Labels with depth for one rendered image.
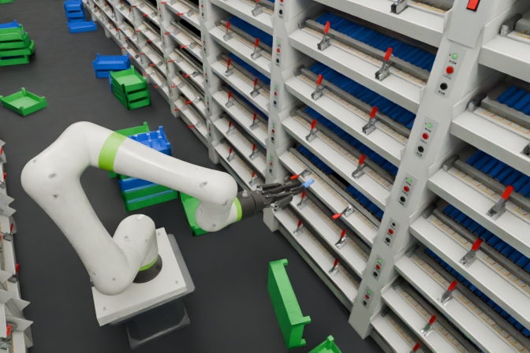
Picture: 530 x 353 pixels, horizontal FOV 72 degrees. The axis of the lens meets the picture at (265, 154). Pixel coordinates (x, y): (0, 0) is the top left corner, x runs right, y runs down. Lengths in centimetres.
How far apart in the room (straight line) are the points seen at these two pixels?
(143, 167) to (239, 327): 92
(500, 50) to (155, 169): 90
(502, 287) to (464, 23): 68
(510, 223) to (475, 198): 10
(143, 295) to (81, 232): 44
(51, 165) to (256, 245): 123
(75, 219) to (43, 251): 110
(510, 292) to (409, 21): 75
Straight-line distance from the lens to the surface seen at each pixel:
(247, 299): 183
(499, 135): 101
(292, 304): 159
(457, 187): 112
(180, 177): 109
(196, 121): 269
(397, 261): 139
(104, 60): 403
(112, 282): 129
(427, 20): 105
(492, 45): 97
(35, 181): 108
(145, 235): 136
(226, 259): 196
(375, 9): 113
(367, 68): 121
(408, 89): 112
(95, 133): 117
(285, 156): 171
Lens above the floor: 156
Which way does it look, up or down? 37 degrees down
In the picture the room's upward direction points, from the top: 3 degrees clockwise
